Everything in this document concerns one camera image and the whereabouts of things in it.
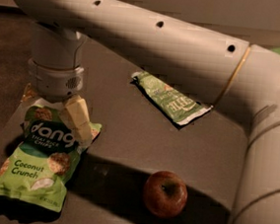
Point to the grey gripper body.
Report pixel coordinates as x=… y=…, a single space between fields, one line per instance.
x=54 y=82

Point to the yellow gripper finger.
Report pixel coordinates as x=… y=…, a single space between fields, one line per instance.
x=29 y=95
x=75 y=116

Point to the green Dang rice chip bag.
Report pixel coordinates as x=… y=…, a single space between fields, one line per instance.
x=43 y=163

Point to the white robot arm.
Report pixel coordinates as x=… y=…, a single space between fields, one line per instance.
x=241 y=79

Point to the green kettle chip bag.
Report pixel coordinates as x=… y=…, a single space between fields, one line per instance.
x=179 y=108

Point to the red apple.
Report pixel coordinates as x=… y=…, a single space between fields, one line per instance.
x=165 y=194

